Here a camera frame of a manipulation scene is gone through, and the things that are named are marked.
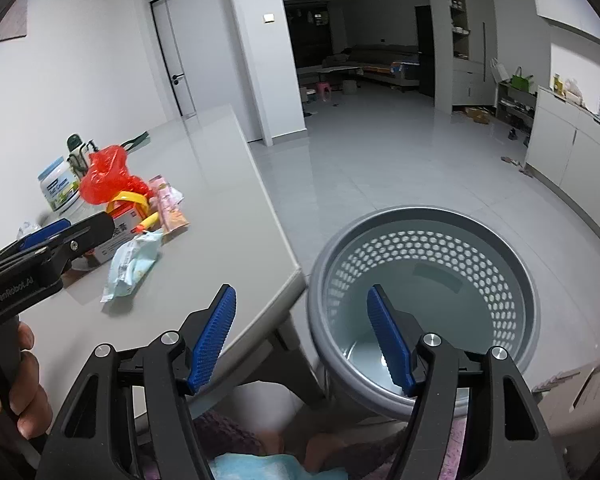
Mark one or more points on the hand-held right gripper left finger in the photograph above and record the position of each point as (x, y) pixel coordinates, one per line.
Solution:
(215, 340)

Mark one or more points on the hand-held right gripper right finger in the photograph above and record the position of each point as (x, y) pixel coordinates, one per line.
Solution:
(390, 345)

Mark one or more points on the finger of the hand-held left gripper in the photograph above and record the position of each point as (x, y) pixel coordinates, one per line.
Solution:
(45, 232)
(87, 235)

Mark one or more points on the white box with red print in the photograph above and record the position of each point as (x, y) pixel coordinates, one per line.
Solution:
(122, 234)

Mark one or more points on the light blue wipes pack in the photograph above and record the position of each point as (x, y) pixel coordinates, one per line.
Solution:
(130, 265)

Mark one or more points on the yellow plastic cup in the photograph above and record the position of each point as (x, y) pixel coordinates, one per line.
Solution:
(130, 199)

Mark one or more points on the yellow plastic stick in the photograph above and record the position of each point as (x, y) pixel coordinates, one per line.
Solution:
(147, 222)

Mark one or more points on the red plastic bag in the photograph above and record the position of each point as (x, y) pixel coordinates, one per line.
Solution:
(105, 175)

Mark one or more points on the pink printed snack packet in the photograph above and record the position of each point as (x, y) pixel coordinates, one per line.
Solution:
(169, 210)

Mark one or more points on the grey perforated wastebasket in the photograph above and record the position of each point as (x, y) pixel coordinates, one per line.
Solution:
(480, 270)

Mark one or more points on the person's left hand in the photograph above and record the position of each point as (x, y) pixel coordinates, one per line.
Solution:
(30, 405)

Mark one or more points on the blue-lidded milk powder can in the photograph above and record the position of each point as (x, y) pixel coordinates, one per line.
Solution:
(57, 185)

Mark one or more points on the grey table leg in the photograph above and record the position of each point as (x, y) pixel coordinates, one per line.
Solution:
(290, 340)

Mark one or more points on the light blue cloth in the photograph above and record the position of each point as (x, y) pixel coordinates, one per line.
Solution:
(260, 467)

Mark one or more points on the beige cardboard box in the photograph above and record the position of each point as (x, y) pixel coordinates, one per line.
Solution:
(580, 410)

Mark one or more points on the grey door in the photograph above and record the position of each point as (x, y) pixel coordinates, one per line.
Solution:
(200, 50)

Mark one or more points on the slippers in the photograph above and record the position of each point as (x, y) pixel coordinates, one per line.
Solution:
(515, 165)

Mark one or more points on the flat cardboard piece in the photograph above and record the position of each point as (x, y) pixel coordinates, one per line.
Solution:
(476, 115)

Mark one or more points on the pink stool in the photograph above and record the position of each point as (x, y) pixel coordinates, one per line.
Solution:
(323, 91)

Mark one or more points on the shoe rack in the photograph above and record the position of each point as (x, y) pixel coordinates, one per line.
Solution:
(515, 107)

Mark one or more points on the white sideboard cabinet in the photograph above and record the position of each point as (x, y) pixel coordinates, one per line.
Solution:
(570, 145)

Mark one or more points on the dark sofa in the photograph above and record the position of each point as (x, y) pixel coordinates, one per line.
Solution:
(375, 60)

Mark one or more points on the green bag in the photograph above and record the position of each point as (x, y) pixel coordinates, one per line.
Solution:
(521, 82)

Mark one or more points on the tall shelf unit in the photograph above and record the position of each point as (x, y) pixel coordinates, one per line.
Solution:
(467, 60)

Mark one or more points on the black door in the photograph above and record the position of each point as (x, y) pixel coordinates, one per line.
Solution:
(425, 50)

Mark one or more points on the yellow bottle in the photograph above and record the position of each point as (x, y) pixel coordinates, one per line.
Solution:
(558, 85)

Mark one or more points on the white plastic bag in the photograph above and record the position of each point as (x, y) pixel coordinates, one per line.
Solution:
(574, 92)

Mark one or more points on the pink wall hanging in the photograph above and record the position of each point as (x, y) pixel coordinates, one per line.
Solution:
(15, 20)

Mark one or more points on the white light switch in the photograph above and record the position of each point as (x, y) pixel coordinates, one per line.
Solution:
(268, 17)

